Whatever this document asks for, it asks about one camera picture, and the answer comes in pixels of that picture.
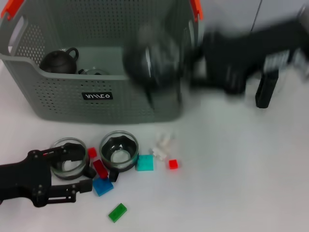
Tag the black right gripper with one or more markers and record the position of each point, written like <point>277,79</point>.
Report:
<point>236,53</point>

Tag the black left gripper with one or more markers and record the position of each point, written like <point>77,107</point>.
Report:
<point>26,178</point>

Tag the glass teacup black holder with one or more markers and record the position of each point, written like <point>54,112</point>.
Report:
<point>154,70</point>
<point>77,167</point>
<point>94,72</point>
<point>119,157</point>

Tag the grey perforated storage bin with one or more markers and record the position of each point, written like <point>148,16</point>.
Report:
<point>96,106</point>

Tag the small red square brick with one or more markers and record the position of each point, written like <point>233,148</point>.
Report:
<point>173,164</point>
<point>92,152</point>

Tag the dark red long brick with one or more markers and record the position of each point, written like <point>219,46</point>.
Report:
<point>100,169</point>

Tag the blue square plate brick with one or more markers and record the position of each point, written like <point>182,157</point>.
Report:
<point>102,187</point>

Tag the green rectangular brick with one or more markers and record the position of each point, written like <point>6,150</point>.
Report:
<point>117,212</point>

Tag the teal square plate brick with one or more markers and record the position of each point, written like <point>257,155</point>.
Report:
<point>144,163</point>

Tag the glass pitcher black lid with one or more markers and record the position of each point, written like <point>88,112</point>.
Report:
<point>265,94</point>

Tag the dark brown clay teapot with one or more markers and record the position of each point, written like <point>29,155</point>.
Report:
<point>58,62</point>

